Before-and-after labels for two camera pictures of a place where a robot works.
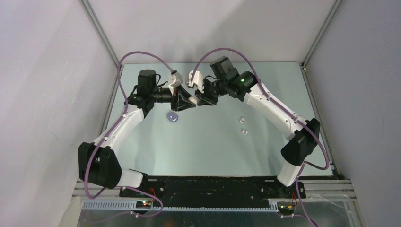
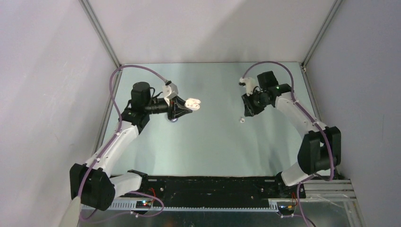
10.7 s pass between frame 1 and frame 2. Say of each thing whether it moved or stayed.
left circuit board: stayed
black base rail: stayed
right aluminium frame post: stayed
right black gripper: moved
